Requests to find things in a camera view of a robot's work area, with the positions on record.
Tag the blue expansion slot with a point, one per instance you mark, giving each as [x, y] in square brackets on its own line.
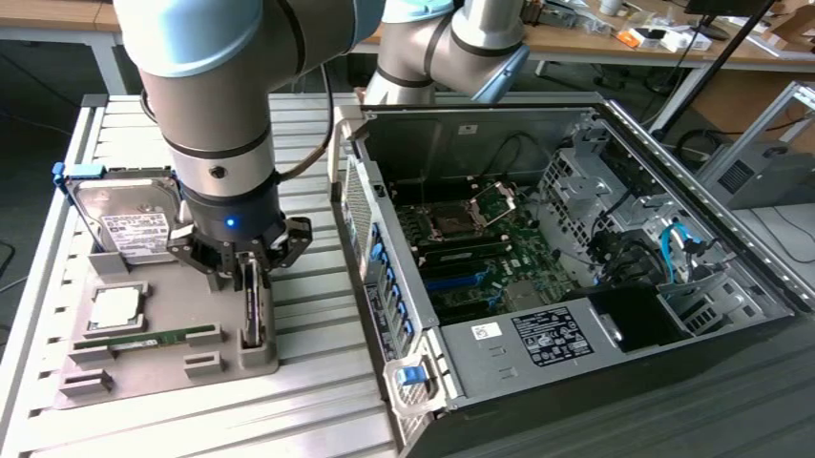
[455, 281]

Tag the orange small box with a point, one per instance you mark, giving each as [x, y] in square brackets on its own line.
[630, 38]

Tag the white small box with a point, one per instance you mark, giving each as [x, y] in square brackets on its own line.
[691, 42]

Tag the open grey PC case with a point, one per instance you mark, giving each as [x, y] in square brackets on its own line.
[356, 200]

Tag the grey metal cabinet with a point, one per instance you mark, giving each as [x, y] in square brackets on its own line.
[776, 181]

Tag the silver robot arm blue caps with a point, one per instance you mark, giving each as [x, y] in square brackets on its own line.
[216, 95]

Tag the green graphics card black cooler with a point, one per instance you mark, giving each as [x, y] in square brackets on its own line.
[255, 305]

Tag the metal disk bay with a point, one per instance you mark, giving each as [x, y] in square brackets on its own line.
[700, 310]

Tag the silver CPU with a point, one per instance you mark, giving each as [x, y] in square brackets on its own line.
[115, 307]

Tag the green RAM stick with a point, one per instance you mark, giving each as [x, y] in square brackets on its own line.
[147, 339]

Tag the aluminium profile frame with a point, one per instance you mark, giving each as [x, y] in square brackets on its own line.
[774, 112]

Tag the metal socket cover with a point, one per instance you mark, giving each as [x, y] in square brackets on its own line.
[496, 202]

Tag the black monitor stand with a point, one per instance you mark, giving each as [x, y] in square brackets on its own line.
[710, 31]

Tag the grey parts rack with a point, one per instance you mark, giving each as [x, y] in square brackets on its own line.
[165, 296]

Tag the black RAM stick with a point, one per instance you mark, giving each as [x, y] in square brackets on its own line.
[464, 253]

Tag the grey power supply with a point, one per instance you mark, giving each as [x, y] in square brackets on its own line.
[496, 353]

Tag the silver chipset heatsink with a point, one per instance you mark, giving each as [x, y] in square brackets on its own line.
[524, 293]

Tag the hard disk in blue caddy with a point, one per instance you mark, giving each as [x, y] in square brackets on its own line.
[127, 214]

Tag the blue case latch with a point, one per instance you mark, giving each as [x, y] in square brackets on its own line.
[411, 374]

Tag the CPU socket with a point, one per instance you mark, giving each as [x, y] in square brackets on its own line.
[454, 222]

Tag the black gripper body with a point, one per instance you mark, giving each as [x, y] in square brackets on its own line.
[235, 219]

